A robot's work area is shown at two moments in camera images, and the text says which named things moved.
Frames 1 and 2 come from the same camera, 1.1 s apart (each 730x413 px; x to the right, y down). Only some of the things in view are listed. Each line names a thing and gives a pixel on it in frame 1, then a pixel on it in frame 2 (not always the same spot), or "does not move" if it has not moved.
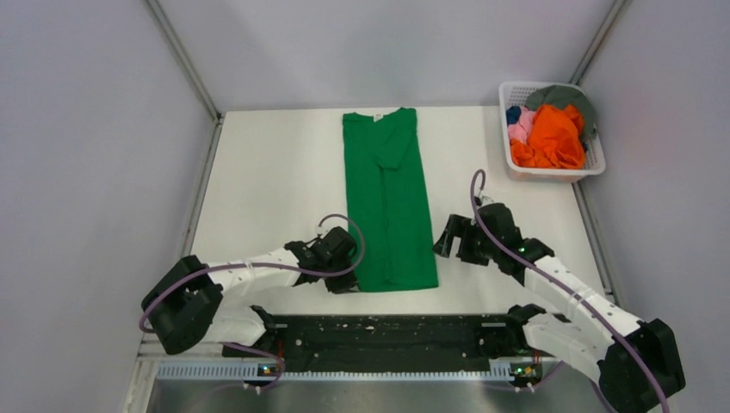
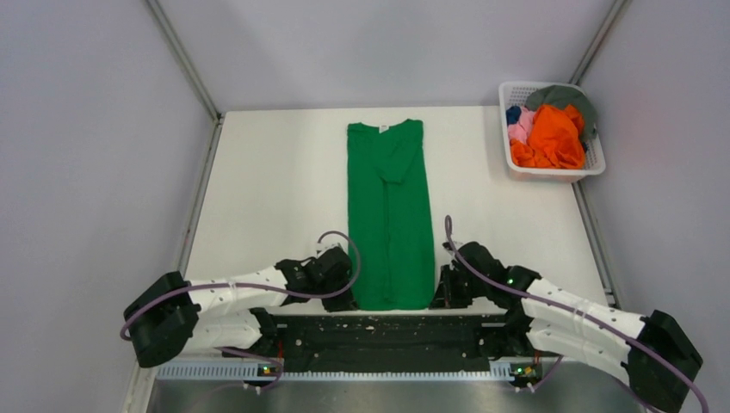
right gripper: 460,226 → 445,296
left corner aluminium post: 187,63 does not move
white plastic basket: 514,94 does not move
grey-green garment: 561,97 does not move
